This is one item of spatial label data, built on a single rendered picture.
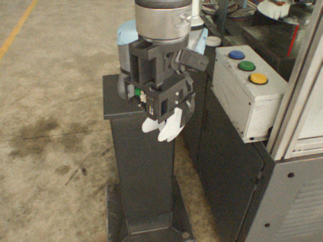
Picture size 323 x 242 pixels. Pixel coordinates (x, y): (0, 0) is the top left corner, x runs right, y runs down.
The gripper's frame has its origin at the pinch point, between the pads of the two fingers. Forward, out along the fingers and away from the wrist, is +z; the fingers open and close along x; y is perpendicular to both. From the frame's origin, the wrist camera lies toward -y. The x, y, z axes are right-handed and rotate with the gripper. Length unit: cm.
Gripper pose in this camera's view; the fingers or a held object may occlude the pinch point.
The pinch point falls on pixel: (169, 132)
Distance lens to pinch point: 51.2
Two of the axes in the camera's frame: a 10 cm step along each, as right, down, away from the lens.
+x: 7.6, 4.1, -5.0
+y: -6.5, 4.8, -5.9
